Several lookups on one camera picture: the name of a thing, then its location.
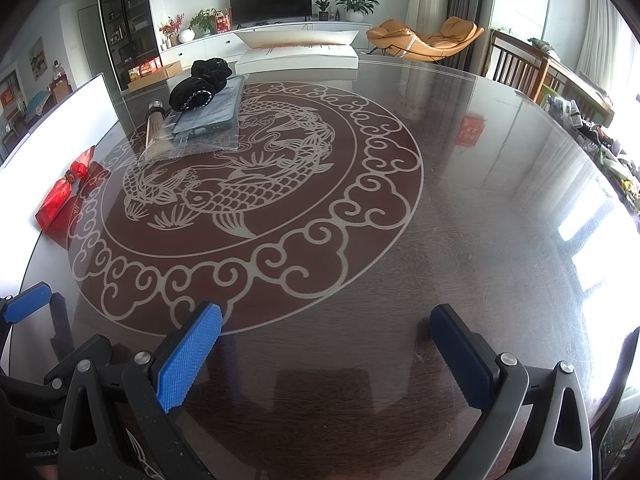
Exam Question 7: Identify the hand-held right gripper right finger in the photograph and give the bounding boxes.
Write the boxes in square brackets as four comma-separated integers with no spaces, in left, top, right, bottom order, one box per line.
[429,303,593,480]

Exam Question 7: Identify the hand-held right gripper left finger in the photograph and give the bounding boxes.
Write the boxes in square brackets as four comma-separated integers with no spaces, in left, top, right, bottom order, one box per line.
[59,301,223,480]

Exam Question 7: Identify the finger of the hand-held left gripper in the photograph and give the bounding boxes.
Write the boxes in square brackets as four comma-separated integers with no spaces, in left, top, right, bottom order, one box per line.
[0,282,53,327]
[42,335,115,386]

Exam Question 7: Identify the white box with cardboard bottom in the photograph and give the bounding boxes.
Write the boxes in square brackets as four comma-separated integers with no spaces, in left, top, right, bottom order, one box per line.
[0,73,122,301]

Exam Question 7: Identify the red foil wrapped packet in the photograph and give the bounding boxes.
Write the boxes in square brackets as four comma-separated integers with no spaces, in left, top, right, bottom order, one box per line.
[35,146,97,235]

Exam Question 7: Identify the glass turntable with fish pattern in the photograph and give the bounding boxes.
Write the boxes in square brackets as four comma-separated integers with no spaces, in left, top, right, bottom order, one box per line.
[65,56,640,480]

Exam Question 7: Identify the dining table with teal cloth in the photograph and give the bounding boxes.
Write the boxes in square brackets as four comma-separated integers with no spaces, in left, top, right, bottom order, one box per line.
[24,89,57,122]

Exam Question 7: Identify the beige tube in clear bag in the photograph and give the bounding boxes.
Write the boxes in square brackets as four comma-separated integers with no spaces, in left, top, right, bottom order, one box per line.
[140,100,188,162]

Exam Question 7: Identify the clutter of assorted small things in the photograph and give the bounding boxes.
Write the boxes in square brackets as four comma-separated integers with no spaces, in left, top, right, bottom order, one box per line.
[544,94,640,213]

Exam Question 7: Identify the grey phone case in packaging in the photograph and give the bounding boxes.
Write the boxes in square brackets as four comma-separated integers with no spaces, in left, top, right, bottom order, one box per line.
[171,74,249,154]

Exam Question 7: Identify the red and yellow gift boxes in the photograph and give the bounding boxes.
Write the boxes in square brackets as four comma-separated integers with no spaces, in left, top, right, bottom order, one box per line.
[129,58,164,81]

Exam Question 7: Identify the brown cardboard box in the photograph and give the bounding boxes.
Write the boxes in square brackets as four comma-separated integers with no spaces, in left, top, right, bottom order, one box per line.
[127,61,182,94]

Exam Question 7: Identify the black beaded scrunchie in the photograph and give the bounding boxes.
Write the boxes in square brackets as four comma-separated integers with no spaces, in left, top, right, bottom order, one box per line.
[169,58,235,112]

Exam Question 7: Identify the slatted wooden chair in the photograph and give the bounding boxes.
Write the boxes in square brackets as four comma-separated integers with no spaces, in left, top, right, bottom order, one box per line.
[487,29,552,102]

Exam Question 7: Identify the dark glass display cabinet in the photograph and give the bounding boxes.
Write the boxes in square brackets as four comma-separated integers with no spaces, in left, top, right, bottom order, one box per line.
[97,0,161,92]

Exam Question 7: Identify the red flower bouquet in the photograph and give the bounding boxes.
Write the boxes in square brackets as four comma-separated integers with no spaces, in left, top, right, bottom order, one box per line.
[158,15,186,49]

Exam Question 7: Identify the white flat carton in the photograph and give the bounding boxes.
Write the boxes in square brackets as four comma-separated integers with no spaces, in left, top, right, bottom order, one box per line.
[234,29,361,74]

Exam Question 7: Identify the orange lounge chair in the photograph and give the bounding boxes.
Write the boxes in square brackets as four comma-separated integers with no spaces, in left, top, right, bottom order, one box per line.
[366,16,485,59]

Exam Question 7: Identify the green leafy potted plant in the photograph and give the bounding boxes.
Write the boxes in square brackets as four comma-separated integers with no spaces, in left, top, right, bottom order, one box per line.
[189,8,217,37]

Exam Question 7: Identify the white television cabinet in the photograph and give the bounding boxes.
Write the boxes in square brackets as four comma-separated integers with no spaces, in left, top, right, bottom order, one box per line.
[160,20,373,69]

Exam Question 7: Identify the white sheer curtain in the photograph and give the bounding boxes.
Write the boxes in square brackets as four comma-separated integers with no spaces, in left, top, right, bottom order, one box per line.
[575,0,640,107]

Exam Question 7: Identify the black flat television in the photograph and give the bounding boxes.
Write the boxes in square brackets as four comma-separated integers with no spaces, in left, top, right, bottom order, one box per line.
[229,0,313,26]

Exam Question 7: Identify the large potted plant white pot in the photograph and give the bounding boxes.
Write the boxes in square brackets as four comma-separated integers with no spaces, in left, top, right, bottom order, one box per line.
[336,0,380,24]

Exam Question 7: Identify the framed wall painting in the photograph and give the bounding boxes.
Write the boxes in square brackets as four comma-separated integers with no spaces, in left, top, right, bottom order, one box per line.
[28,37,51,80]

